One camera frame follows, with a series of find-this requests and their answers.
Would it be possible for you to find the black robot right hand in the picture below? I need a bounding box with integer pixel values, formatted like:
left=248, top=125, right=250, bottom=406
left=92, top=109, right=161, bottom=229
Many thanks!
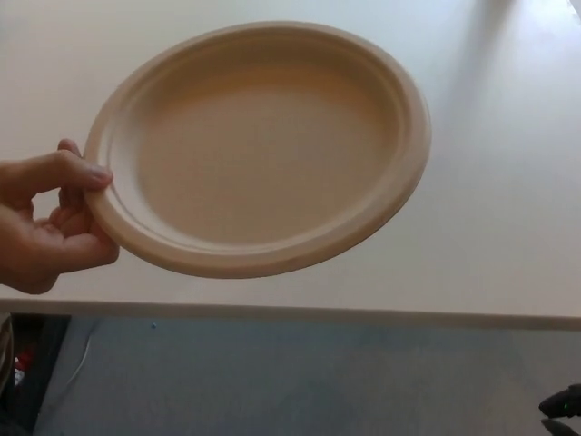
left=538, top=382, right=581, bottom=436

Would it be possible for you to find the thin white floor cable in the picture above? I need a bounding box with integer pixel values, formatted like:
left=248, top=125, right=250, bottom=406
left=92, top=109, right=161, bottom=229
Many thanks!
left=66, top=336, right=92, bottom=388

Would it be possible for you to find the red and white item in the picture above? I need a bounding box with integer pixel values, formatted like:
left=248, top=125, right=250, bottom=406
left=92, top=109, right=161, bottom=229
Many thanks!
left=12, top=343, right=35, bottom=388

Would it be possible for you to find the beige round paper plate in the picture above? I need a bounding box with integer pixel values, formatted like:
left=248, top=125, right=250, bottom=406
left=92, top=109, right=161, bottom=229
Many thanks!
left=84, top=20, right=431, bottom=279

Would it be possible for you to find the person's bare hand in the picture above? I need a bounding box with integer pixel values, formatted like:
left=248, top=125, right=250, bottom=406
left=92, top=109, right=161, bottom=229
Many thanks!
left=0, top=138, right=121, bottom=296

